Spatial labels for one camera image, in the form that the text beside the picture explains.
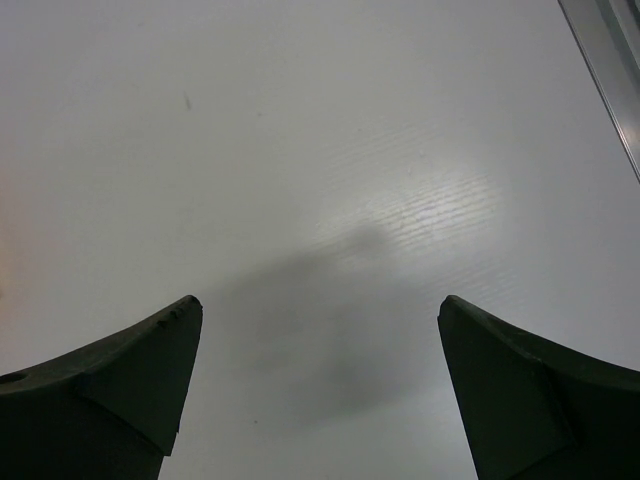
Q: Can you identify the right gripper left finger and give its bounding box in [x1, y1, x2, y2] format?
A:
[1, 295, 203, 479]

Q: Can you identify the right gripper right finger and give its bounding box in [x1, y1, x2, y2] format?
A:
[437, 295, 639, 479]

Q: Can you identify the aluminium frame rail right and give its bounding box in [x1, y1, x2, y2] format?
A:
[559, 0, 639, 174]

